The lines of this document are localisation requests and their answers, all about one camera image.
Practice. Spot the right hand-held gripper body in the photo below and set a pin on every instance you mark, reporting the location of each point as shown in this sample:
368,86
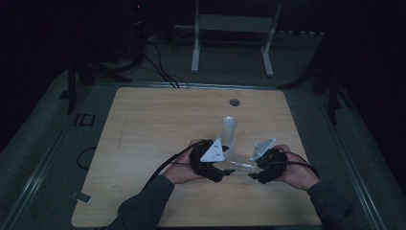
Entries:
273,163

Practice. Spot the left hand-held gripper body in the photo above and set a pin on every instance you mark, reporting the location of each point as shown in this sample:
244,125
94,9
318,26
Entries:
204,163

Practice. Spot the single clear plastic cup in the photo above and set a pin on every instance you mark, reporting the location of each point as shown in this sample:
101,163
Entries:
242,163

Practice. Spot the stack of clear plastic cups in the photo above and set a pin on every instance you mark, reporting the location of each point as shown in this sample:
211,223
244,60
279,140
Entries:
229,131

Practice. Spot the person's left hand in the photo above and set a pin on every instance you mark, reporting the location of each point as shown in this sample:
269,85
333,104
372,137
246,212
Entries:
180,171

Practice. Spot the person's right hand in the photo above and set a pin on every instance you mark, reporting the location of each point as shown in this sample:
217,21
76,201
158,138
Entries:
298,174

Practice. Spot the black tripod stand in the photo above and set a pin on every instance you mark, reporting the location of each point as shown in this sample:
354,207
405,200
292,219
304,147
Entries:
332,92
72,86

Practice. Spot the grey tape piece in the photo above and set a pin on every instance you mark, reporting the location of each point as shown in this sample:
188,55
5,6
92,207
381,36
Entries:
81,197

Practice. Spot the white metal stand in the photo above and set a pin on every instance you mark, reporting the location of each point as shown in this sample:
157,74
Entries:
204,22

